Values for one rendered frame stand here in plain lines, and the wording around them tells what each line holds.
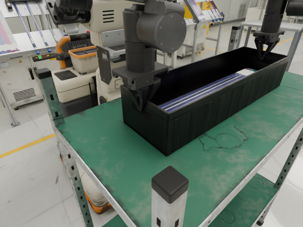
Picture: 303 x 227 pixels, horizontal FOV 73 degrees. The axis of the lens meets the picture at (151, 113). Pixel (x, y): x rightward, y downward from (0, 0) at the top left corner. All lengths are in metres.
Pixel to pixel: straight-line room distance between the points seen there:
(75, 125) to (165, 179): 0.40
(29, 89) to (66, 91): 1.57
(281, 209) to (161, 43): 1.55
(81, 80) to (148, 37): 0.96
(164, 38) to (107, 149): 0.29
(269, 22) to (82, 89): 0.96
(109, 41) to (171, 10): 0.65
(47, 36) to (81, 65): 1.22
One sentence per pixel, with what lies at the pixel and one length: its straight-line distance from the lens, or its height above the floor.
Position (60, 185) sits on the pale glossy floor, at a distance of 1.75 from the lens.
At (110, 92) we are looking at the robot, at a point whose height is 0.81.
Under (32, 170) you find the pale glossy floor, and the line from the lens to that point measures 1.96.
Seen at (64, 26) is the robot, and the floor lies 1.13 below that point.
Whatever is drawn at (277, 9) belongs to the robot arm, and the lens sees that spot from 0.84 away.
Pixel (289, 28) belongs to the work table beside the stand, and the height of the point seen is 0.80.
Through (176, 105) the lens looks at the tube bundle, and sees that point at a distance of 0.56.
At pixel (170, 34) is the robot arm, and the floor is 1.21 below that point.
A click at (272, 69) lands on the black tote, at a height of 1.05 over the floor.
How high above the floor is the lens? 1.28
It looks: 33 degrees down
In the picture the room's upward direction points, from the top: straight up
